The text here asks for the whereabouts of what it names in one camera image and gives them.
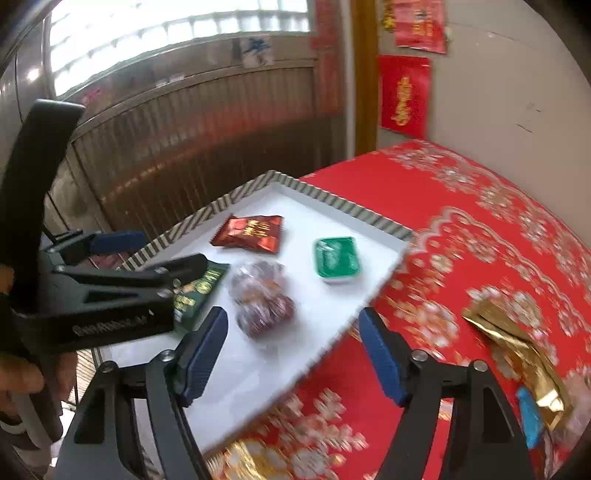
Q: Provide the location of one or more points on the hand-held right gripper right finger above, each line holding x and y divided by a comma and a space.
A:
383, 360

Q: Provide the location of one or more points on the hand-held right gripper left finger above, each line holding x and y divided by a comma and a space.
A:
203, 355

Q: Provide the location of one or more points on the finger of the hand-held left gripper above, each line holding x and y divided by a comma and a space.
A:
115, 242
138, 277

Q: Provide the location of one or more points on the green snack packet gold print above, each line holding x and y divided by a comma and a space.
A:
203, 286

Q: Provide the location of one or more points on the clear bag of red dates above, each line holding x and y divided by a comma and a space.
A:
263, 304

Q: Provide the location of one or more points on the green lidded jelly cup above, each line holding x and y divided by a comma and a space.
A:
336, 258

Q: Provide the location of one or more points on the red snack packet gold print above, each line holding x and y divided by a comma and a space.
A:
247, 233

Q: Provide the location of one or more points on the gold foil snack packet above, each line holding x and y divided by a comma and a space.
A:
531, 369

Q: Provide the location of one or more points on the light blue snack packet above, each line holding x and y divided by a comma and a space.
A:
528, 415

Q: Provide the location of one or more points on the white tray striped rim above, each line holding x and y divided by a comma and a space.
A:
295, 217

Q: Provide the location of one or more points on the person's left hand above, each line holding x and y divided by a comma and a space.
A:
21, 383

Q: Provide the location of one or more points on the red floral tablecloth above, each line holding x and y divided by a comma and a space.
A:
461, 258

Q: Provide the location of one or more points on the ribbed metal door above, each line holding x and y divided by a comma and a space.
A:
207, 138

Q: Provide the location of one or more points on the glass block window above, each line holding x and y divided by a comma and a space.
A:
138, 37

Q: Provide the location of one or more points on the blue white door sticker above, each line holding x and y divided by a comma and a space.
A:
256, 50

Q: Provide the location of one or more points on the red door couplet strip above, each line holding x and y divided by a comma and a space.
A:
328, 46

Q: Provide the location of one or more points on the flat red wall poster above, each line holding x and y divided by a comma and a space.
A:
404, 97

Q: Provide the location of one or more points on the wooden door frame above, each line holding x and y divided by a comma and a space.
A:
364, 69

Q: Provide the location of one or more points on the crumpled red wall poster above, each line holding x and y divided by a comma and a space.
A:
420, 25

